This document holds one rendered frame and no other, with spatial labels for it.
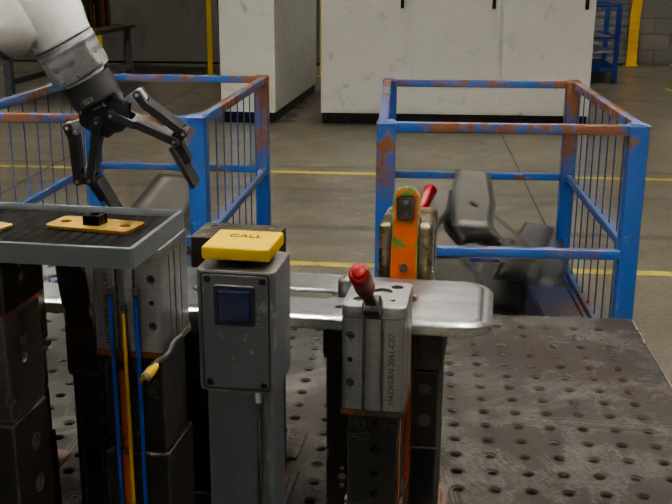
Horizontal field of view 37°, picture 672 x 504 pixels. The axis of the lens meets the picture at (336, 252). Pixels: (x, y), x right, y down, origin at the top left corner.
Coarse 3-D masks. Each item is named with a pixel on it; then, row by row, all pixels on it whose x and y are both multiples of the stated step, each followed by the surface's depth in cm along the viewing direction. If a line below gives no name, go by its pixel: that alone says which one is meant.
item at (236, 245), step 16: (208, 240) 87; (224, 240) 87; (240, 240) 87; (256, 240) 87; (272, 240) 87; (208, 256) 85; (224, 256) 85; (240, 256) 84; (256, 256) 84; (272, 256) 85
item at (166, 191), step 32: (32, 96) 362; (256, 96) 414; (192, 128) 304; (256, 128) 418; (64, 160) 399; (192, 160) 306; (224, 160) 342; (256, 160) 403; (0, 192) 341; (160, 192) 395; (192, 192) 309; (256, 192) 406; (192, 224) 312; (256, 224) 430
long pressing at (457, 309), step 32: (192, 288) 125; (320, 288) 125; (416, 288) 125; (448, 288) 125; (480, 288) 125; (192, 320) 117; (320, 320) 114; (416, 320) 113; (448, 320) 113; (480, 320) 115
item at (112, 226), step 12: (72, 216) 93; (84, 216) 90; (96, 216) 89; (60, 228) 90; (72, 228) 89; (84, 228) 89; (96, 228) 89; (108, 228) 89; (120, 228) 89; (132, 228) 89
